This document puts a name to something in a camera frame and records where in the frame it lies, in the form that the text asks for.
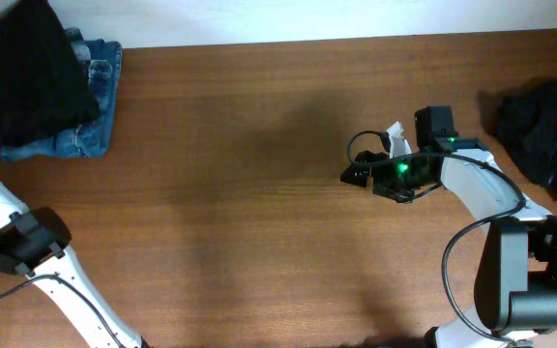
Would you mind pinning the dark navy crumpled garment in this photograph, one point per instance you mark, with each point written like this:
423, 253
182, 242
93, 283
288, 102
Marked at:
526, 125

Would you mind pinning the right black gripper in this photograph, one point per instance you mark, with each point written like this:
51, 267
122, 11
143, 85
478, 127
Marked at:
383, 178

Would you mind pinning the black jeans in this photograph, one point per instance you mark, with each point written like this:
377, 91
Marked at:
43, 89

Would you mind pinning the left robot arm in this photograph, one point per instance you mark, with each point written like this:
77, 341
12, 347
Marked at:
36, 244

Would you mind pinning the folded blue denim jeans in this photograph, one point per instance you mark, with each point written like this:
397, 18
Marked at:
101, 63

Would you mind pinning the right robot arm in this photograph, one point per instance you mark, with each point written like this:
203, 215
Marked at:
515, 291

